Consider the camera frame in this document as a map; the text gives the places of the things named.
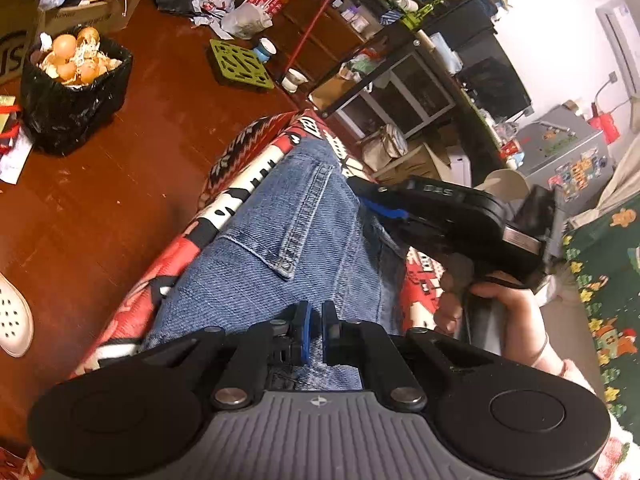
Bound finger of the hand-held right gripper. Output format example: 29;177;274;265
361;196;416;228
346;176;417;200

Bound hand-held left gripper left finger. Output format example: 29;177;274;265
145;301;313;408

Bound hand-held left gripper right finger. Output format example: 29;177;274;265
321;301;488;411

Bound blue denim shorts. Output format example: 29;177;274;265
141;137;410;392

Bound person's right forearm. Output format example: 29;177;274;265
530;332;598;398

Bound person's right hand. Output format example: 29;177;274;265
432;255;548;363

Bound white tote bag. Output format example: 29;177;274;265
361;124;410;173

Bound beige plastic chair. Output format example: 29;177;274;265
447;146;532;206

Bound white plastic drawer unit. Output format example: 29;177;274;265
332;52;457;141

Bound grey refrigerator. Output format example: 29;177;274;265
512;105;616;221

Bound white ceramic cup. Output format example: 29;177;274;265
281;69;308;93

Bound colourful fridge magnets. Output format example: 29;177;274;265
542;127;611;198

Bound red printed blanket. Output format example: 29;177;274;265
20;110;448;480

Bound black computer monitor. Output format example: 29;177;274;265
455;32;533;123

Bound brown wooden drawer cabinet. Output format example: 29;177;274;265
270;0;381;91

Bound green christmas printed cloth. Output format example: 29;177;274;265
562;202;640;423

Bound blue and white cup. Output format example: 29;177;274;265
252;37;277;63

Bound yellow green trivet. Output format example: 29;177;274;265
209;39;277;92

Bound white air conditioner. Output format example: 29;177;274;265
596;1;640;97

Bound white clog shoe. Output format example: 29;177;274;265
0;272;35;359

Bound black bin with eggshells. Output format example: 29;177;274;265
20;26;134;157

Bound red broom handle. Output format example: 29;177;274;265
280;0;358;81

